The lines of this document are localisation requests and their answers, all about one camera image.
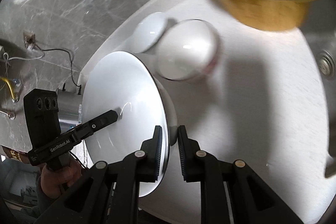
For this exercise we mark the stainless steel sink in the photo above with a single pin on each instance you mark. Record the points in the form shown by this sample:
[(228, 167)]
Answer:
[(319, 32)]

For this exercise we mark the large white bowl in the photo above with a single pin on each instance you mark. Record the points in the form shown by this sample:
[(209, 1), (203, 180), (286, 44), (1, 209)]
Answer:
[(123, 83)]

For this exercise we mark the person's left hand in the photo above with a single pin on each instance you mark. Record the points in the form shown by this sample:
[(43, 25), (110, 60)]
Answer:
[(52, 181)]

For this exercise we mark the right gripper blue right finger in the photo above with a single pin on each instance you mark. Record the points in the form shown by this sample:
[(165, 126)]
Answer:
[(195, 163)]

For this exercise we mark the white bowl red pattern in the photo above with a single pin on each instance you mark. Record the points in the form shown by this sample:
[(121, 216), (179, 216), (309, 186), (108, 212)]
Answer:
[(189, 50)]

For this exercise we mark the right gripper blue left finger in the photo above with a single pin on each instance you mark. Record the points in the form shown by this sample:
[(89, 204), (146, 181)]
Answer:
[(150, 163)]

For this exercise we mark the small white bowl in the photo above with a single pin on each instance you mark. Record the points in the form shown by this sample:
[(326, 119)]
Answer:
[(148, 32)]

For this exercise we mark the wall power socket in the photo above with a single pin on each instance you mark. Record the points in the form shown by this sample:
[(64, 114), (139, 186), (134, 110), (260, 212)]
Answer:
[(29, 38)]

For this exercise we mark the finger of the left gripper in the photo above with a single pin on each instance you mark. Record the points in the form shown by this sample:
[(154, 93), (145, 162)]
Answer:
[(92, 126)]

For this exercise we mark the stainless steel rice cooker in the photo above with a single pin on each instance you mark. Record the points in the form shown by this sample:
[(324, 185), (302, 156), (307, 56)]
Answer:
[(70, 109)]

